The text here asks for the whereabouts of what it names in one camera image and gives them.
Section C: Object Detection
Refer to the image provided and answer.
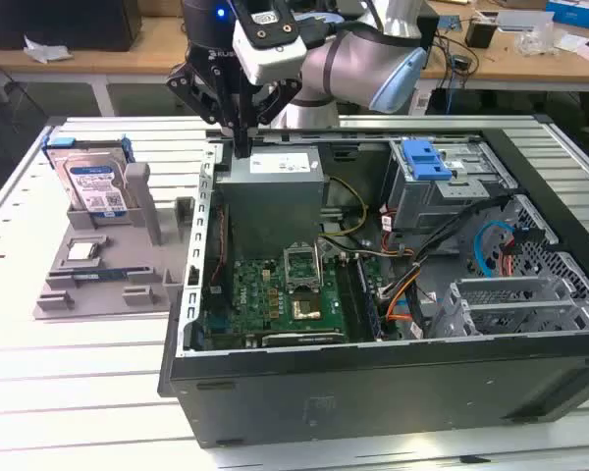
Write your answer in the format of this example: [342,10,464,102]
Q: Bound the metal disk bay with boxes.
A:
[429,276,589,340]

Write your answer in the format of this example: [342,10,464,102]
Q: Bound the metal socket cover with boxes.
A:
[282,243,318,291]

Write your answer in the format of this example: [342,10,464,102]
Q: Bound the small black box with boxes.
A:
[464,18,500,49]

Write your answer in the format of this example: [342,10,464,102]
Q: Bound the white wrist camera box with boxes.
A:
[232,0,309,85]

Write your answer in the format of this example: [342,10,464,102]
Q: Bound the large black computer box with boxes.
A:
[0,0,143,53]

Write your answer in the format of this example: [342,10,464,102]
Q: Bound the red wire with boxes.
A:
[502,238,522,277]

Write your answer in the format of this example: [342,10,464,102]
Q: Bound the flat white box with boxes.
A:
[495,9,555,33]

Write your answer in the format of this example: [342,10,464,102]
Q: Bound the black PC case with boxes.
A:
[156,113,589,450]

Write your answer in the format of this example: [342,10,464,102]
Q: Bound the crumpled white paper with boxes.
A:
[23,34,75,64]

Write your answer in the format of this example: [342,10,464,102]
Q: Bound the blue cardboard box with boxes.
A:
[544,0,589,28]

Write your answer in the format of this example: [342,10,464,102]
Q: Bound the black RAM slot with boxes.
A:
[344,260,368,340]
[337,260,360,340]
[356,258,384,340]
[350,259,375,340]

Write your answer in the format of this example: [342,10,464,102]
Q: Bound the yellow wires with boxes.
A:
[321,175,370,237]

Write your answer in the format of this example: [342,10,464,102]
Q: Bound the wooden workbench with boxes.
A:
[0,0,589,94]

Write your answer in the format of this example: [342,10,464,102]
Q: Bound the blue plastic latch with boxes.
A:
[401,139,454,182]

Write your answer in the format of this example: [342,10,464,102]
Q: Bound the blue cable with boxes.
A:
[447,52,461,115]

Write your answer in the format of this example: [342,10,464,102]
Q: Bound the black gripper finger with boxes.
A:
[165,61,245,159]
[242,78,301,159]

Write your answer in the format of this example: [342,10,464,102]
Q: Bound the orange wire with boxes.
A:
[385,274,421,323]

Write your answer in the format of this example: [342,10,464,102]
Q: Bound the CPU socket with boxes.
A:
[290,291,325,323]

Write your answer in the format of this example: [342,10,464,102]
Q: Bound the silver CPU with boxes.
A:
[66,240,99,261]

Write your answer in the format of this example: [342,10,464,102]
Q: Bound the metal drive cage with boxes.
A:
[385,136,519,241]

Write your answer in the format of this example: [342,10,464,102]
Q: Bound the RAM stick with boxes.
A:
[71,267,132,284]

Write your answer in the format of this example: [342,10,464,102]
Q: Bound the green motherboard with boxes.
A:
[198,239,403,349]

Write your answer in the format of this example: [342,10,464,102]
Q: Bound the metal locking lever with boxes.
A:
[314,239,325,291]

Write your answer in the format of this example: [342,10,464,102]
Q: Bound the black cable bundle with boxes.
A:
[405,193,516,340]

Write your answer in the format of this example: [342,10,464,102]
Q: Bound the hard disk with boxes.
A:
[41,132,137,220]

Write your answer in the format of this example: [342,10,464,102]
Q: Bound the light blue flat wire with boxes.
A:
[473,220,516,279]

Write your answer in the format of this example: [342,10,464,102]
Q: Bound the clear plastic bags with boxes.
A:
[513,26,568,55]

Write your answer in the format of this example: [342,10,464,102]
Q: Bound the grey power supply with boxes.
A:
[214,144,328,256]

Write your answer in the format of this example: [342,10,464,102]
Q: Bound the grey parts rack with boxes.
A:
[32,161,200,323]

